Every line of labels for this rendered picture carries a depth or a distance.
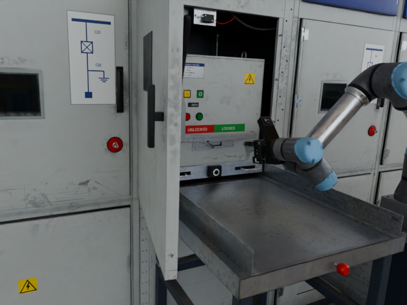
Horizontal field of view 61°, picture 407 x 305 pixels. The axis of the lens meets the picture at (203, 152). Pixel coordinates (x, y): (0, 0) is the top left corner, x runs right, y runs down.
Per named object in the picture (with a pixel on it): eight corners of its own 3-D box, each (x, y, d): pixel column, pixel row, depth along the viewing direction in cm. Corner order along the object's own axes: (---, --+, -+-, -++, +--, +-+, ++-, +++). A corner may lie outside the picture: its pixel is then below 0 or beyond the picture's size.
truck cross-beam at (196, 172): (261, 172, 169) (263, 160, 168) (155, 183, 145) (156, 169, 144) (256, 169, 173) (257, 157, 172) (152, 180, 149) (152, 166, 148)
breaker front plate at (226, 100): (257, 163, 167) (265, 60, 157) (162, 172, 145) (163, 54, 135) (256, 162, 168) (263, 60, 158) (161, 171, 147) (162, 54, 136)
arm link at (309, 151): (316, 171, 100) (300, 150, 97) (291, 168, 110) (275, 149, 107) (330, 151, 103) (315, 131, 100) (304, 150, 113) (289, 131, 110)
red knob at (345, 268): (350, 275, 93) (352, 264, 93) (341, 278, 92) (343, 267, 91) (337, 267, 97) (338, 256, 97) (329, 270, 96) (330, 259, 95)
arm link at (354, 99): (361, 57, 126) (271, 156, 123) (386, 55, 115) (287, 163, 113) (378, 80, 130) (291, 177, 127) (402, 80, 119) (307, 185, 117)
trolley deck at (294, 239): (403, 251, 111) (406, 233, 109) (238, 301, 83) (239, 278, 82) (272, 187, 169) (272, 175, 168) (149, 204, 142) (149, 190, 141)
